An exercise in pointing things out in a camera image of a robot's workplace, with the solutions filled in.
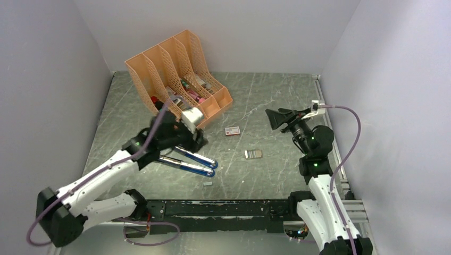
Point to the small staple box sleeve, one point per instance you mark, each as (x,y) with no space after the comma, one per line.
(229,131)

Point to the black round item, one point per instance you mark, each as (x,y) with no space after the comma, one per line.
(159,105)

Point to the blue metal stapler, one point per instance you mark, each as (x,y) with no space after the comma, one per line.
(204,166)

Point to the grey white stapler remover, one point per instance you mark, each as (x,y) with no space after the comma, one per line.
(173,95)

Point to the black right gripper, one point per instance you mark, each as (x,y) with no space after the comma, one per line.
(276,118)

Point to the orange plastic file organizer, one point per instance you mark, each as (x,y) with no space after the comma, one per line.
(165,64)

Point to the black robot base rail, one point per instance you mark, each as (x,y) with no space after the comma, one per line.
(223,215)

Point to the grey white item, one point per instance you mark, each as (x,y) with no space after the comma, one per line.
(203,83)

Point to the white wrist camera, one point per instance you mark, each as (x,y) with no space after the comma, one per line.
(317,108)
(191,118)

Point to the pink marker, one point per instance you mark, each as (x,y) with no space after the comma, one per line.
(195,96)

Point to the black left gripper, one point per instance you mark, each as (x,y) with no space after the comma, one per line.
(192,145)

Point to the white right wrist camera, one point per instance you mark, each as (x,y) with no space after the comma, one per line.
(317,108)

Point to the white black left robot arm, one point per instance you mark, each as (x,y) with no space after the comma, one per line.
(64,214)

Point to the green capped marker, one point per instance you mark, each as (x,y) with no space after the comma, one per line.
(185,84)

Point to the red round item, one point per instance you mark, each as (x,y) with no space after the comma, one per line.
(154,99)

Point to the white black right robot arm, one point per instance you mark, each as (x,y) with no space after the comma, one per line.
(321,208)

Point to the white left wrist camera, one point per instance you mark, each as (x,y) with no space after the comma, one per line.
(191,118)

